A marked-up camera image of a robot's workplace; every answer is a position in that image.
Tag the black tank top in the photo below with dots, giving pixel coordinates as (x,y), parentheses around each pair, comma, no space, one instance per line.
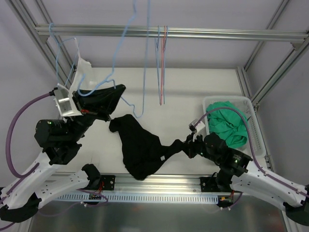
(143,153)

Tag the blue hanger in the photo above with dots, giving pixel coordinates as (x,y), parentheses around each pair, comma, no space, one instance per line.
(127,62)
(156,43)
(165,65)
(59,47)

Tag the black mounting plate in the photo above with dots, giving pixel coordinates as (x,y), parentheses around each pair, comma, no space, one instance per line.
(107,182)
(208,184)

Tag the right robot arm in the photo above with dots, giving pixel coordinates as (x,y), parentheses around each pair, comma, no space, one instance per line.
(240,172)

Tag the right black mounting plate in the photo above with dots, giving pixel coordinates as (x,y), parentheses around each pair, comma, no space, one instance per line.
(208,184)

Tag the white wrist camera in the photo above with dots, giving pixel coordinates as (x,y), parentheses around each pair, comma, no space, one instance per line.
(65,103)
(196,127)

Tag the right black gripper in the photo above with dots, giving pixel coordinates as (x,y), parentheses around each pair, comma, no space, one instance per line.
(192,146)

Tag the aluminium hanging rail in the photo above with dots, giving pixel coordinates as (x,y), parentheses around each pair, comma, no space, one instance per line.
(267,35)

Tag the white plastic basket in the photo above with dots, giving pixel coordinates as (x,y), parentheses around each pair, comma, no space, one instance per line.
(247,111)

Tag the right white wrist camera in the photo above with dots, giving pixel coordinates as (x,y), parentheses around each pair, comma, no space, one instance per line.
(196,127)

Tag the white tank top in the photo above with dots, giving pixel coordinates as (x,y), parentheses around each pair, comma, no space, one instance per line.
(84,81)

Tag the pink hanger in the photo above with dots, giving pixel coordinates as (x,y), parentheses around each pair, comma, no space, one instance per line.
(162,76)

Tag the aluminium frame posts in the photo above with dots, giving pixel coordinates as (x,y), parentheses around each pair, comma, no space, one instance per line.
(180,53)

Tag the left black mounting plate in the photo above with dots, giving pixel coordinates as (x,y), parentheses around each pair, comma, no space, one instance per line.
(107,182)

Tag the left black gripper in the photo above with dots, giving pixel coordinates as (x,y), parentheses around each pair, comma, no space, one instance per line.
(78,102)

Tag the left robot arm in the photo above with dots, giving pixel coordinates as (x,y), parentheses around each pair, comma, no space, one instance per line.
(58,139)

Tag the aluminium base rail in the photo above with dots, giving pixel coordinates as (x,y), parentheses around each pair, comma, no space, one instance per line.
(160,184)

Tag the slotted cable duct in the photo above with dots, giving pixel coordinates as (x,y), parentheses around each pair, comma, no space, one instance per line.
(79,196)

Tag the green tank top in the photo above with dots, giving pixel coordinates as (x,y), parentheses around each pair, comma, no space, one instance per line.
(227,124)

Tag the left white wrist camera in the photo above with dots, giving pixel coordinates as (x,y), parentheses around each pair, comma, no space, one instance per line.
(65,103)

